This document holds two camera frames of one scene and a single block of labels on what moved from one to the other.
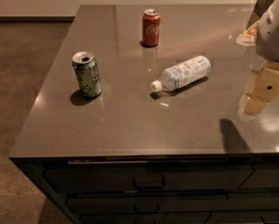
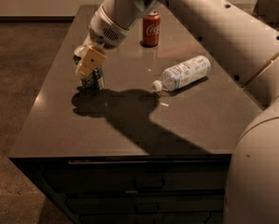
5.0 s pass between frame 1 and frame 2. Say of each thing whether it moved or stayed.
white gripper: moved
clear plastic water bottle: stayed
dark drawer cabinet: stayed
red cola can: stayed
